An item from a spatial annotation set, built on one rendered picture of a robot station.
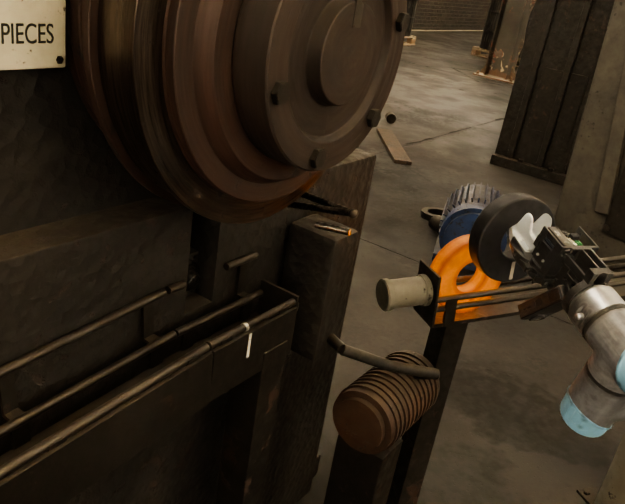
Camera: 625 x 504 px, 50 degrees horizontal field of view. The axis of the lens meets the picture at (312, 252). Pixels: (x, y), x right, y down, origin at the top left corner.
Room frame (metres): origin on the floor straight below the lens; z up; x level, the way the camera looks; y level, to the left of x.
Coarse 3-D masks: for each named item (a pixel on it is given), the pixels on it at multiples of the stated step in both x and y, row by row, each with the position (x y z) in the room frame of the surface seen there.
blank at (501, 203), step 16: (496, 208) 1.06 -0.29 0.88; (512, 208) 1.06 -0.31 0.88; (528, 208) 1.08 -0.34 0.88; (544, 208) 1.09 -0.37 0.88; (480, 224) 1.06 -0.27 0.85; (496, 224) 1.05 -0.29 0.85; (512, 224) 1.07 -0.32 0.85; (480, 240) 1.04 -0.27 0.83; (496, 240) 1.06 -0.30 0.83; (480, 256) 1.05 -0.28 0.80; (496, 256) 1.06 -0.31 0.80; (512, 256) 1.08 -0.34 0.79; (496, 272) 1.06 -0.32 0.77; (512, 272) 1.07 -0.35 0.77
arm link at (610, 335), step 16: (592, 320) 0.85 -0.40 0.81; (608, 320) 0.83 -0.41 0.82; (624, 320) 0.83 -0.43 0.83; (592, 336) 0.84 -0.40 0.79; (608, 336) 0.82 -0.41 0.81; (624, 336) 0.81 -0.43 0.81; (608, 352) 0.80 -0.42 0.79; (624, 352) 0.79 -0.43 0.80; (592, 368) 0.82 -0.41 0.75; (608, 368) 0.80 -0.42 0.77; (624, 368) 0.78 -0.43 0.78; (608, 384) 0.80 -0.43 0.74; (624, 384) 0.77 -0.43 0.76
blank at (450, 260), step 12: (456, 240) 1.17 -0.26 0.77; (468, 240) 1.16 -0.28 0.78; (444, 252) 1.15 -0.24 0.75; (456, 252) 1.14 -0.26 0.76; (468, 252) 1.15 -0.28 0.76; (432, 264) 1.15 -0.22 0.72; (444, 264) 1.13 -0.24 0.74; (456, 264) 1.14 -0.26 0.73; (444, 276) 1.13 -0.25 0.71; (456, 276) 1.14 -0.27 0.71; (480, 276) 1.19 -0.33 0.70; (444, 288) 1.14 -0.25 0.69; (456, 288) 1.15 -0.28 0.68; (468, 288) 1.18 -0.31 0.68; (480, 288) 1.17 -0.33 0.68; (492, 288) 1.19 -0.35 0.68; (468, 300) 1.16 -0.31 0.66; (456, 312) 1.16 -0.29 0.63
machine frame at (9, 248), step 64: (0, 128) 0.69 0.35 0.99; (64, 128) 0.75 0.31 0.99; (0, 192) 0.68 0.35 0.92; (64, 192) 0.75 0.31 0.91; (128, 192) 0.84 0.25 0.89; (320, 192) 1.14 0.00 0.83; (0, 256) 0.63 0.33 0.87; (64, 256) 0.69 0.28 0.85; (128, 256) 0.77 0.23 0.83; (0, 320) 0.62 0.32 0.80; (64, 320) 0.69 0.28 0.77; (128, 320) 0.78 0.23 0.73; (192, 320) 0.88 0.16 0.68; (64, 384) 0.69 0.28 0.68; (320, 384) 1.25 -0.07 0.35; (0, 448) 0.62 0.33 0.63; (192, 448) 0.91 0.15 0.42
